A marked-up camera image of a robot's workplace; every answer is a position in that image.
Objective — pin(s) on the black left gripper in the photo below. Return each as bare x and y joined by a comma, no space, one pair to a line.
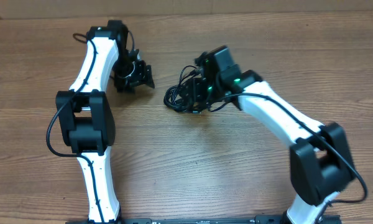
144,75

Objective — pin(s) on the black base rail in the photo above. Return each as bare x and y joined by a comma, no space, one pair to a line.
258,219

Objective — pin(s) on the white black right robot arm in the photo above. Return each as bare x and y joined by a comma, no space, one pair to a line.
321,163

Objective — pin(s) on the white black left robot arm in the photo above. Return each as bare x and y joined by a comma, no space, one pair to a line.
85,116

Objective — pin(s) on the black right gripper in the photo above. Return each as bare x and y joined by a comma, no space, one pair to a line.
194,88

